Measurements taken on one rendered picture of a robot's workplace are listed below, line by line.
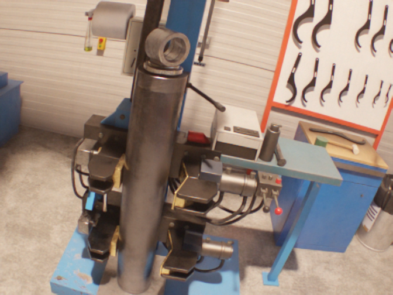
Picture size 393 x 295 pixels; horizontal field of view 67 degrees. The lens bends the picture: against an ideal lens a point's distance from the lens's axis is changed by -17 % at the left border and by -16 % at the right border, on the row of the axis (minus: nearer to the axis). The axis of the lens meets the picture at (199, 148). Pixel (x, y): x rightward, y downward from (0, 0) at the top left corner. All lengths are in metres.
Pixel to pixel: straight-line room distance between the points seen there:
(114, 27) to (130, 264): 1.46
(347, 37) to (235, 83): 1.30
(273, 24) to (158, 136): 2.24
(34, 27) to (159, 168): 2.76
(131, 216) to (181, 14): 1.03
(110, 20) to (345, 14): 2.32
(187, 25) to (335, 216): 1.97
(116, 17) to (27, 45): 1.92
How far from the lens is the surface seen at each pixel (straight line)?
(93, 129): 1.82
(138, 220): 1.70
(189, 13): 1.79
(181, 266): 1.83
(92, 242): 1.89
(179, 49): 1.46
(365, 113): 3.92
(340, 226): 3.04
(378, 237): 3.45
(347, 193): 2.85
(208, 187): 1.59
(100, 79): 3.70
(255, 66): 3.49
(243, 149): 1.76
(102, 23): 2.31
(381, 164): 2.86
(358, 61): 3.72
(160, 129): 1.44
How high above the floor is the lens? 1.85
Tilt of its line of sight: 26 degrees down
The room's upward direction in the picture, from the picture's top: 13 degrees clockwise
